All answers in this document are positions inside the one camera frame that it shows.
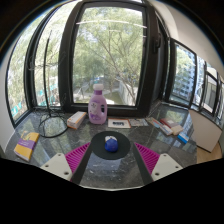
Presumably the white and tan book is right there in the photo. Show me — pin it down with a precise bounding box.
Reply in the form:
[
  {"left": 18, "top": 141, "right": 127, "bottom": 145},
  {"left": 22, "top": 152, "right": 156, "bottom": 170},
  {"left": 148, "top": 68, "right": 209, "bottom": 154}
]
[{"left": 169, "top": 124, "right": 185, "bottom": 136}]

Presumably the black ring-base wire stand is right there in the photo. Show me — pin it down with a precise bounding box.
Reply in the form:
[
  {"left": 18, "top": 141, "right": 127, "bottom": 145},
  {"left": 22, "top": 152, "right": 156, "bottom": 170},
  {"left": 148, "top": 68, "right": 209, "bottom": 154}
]
[{"left": 37, "top": 30, "right": 69, "bottom": 139}]

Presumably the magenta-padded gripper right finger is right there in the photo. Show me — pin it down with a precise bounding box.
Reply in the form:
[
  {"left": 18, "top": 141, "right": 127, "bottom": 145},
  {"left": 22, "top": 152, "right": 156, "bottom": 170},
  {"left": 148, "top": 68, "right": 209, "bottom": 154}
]
[{"left": 132, "top": 142, "right": 184, "bottom": 185}]

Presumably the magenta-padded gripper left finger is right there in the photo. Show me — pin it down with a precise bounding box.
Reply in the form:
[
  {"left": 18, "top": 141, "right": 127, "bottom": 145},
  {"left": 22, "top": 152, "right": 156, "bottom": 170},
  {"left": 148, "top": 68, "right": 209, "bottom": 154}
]
[{"left": 39, "top": 141, "right": 92, "bottom": 185}]

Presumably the round black mouse pad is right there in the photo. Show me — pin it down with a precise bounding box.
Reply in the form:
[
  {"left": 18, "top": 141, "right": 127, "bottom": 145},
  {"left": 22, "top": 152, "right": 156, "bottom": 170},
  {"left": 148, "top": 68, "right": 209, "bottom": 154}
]
[{"left": 90, "top": 130, "right": 131, "bottom": 160}]

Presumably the pale printed leaflet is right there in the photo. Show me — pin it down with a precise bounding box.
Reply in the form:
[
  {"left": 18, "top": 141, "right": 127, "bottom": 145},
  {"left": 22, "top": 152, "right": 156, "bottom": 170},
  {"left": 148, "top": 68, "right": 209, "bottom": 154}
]
[{"left": 128, "top": 118, "right": 149, "bottom": 128}]

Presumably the teal-edged thin booklet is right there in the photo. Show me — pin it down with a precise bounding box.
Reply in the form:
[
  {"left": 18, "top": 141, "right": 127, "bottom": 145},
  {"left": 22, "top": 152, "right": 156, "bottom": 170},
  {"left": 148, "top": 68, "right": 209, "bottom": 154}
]
[{"left": 145, "top": 116, "right": 174, "bottom": 136}]

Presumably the red book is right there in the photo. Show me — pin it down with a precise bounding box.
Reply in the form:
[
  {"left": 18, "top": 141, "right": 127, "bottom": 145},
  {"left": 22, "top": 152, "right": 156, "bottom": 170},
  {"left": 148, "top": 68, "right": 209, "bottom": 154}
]
[{"left": 159, "top": 118, "right": 179, "bottom": 129}]

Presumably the blue and white computer mouse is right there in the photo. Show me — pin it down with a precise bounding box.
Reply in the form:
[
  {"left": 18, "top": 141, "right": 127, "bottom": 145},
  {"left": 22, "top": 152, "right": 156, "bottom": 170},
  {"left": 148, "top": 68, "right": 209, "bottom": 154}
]
[{"left": 104, "top": 135, "right": 119, "bottom": 153}]

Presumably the orange and white carton box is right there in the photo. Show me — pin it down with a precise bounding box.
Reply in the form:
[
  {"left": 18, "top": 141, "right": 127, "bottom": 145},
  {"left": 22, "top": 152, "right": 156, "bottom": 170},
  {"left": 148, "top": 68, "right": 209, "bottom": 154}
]
[{"left": 66, "top": 111, "right": 88, "bottom": 130}]

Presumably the white card with dark picture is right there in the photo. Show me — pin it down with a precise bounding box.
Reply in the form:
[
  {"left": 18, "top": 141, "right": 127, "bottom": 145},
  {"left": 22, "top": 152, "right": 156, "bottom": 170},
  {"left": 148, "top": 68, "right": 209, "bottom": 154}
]
[{"left": 107, "top": 118, "right": 132, "bottom": 130}]

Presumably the blue book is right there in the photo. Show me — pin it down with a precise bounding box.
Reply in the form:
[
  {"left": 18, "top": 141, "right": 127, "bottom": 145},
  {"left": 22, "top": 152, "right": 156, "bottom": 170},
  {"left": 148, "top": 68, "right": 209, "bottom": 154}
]
[{"left": 177, "top": 131, "right": 190, "bottom": 144}]

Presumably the purple detergent bottle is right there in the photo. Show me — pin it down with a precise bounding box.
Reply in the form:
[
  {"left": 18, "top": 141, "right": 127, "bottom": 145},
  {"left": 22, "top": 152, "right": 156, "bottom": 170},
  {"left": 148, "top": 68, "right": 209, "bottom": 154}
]
[{"left": 87, "top": 83, "right": 108, "bottom": 126}]

